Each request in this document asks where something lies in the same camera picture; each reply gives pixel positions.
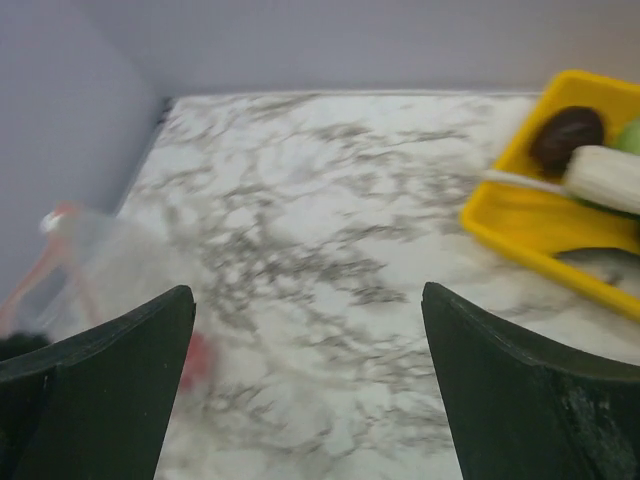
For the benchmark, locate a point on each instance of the dark red beet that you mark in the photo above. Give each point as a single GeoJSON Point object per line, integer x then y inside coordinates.
{"type": "Point", "coordinates": [570, 128]}

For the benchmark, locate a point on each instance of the silver fish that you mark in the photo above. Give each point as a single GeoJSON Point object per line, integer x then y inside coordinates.
{"type": "Point", "coordinates": [613, 266]}

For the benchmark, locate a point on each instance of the green cabbage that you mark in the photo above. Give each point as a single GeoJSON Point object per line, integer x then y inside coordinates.
{"type": "Point", "coordinates": [628, 140]}

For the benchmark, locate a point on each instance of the clear pink zip top bag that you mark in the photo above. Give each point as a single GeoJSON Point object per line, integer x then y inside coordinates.
{"type": "Point", "coordinates": [94, 268]}

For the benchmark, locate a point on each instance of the white green leek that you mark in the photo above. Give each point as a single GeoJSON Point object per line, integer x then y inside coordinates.
{"type": "Point", "coordinates": [596, 176]}

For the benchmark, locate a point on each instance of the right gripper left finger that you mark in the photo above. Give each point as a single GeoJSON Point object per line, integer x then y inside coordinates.
{"type": "Point", "coordinates": [97, 404]}

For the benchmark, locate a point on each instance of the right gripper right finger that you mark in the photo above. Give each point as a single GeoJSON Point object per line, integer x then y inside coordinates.
{"type": "Point", "coordinates": [523, 406]}

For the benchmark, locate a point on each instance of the yellow plastic tray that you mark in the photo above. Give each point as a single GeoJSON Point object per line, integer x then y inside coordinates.
{"type": "Point", "coordinates": [531, 227]}

